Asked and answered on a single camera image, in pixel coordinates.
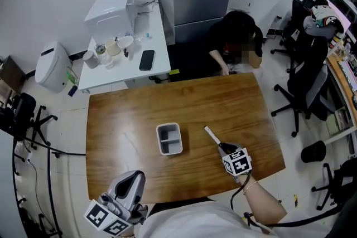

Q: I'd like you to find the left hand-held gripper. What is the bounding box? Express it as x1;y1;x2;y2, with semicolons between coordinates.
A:
83;170;148;238

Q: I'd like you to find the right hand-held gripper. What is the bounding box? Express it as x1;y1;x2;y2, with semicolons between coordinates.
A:
218;142;253;177

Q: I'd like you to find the white black pen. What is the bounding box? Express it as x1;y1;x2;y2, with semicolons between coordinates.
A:
204;125;228;150

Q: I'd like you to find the white grey pen holder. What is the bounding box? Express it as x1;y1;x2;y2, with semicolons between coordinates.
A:
155;122;184;156

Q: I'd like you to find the person's right forearm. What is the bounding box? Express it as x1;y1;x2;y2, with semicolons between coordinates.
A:
242;175;288;228

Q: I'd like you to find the person's white shirt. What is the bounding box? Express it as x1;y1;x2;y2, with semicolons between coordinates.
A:
138;199;279;238

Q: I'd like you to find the black metal stand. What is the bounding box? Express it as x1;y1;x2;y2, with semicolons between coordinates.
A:
0;127;86;238

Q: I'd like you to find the black waste bin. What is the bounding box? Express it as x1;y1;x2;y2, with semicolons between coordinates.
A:
301;140;327;164

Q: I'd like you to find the black grey office chair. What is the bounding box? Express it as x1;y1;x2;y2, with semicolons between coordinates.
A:
271;15;340;138

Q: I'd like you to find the printed cardboard box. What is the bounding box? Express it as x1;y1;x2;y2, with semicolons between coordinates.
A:
327;107;351;136

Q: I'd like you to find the white side table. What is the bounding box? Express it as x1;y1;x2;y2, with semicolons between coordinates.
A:
78;0;171;91

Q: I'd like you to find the black smartphone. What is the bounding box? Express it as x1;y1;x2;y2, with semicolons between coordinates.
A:
138;49;156;71

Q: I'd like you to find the green spray bottle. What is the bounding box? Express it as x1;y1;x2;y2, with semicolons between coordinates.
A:
66;71;80;86

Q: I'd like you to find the curved wooden desk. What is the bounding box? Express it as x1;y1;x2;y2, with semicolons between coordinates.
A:
325;55;357;145

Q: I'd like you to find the black swivel chair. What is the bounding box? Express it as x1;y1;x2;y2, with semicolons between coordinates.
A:
12;92;59;150

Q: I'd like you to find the grey white cup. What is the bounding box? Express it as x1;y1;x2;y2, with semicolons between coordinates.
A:
82;50;100;69

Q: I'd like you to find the clear plastic bottle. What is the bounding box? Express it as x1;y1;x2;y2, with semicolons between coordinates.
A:
94;43;112;66

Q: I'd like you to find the pastel keyboard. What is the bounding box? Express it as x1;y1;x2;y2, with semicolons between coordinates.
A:
337;60;357;93

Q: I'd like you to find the white trash bin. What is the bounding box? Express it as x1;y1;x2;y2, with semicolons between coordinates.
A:
35;41;74;94

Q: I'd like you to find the clear bottle blue cap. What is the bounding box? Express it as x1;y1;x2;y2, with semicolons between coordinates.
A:
133;32;153;44

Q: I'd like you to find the beige cup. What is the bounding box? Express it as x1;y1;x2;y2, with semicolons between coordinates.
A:
104;37;122;57

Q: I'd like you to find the black mesh office chair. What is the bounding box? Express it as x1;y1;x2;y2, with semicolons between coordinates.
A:
269;0;317;57

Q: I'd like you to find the white mug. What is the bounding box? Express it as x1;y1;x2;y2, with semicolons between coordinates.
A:
117;35;134;55

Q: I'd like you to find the brown cabinet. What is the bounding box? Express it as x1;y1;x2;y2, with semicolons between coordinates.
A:
0;55;27;93

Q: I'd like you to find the striped plush toy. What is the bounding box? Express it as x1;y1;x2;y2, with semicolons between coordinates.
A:
303;0;345;50

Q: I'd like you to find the pink screen monitor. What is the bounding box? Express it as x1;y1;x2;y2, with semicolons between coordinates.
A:
331;0;352;34

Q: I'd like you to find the white box appliance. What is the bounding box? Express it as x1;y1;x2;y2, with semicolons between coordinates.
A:
83;0;137;38

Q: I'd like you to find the gold bangle bracelet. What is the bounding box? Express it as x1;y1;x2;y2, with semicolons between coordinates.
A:
242;180;259;196

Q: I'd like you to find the black cable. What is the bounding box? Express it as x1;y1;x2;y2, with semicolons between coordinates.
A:
230;172;349;232

